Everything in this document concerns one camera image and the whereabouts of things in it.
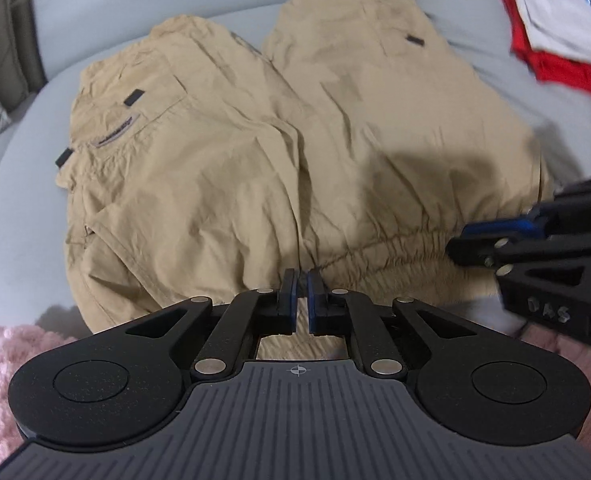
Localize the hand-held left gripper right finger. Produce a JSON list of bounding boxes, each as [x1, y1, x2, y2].
[[308, 269, 513, 380]]

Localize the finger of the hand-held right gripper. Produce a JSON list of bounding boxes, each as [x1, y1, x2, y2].
[[462, 172, 591, 242], [445, 230, 591, 269]]

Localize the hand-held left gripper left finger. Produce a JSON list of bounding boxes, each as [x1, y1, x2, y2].
[[92, 269, 299, 380]]

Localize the khaki cargo pants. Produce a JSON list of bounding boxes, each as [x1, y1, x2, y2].
[[55, 0, 556, 361]]

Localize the person's right forearm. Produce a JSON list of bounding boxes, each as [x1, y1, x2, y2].
[[518, 322, 591, 466]]

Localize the red folded cloth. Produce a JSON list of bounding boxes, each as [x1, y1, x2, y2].
[[493, 0, 591, 98]]

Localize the beige folded cloth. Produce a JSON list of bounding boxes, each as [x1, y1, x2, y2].
[[495, 0, 591, 78]]

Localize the pink fluffy clothing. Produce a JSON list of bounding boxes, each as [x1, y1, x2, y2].
[[0, 325, 78, 468]]

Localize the grey sofa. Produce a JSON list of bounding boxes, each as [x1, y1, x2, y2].
[[0, 0, 591, 341]]

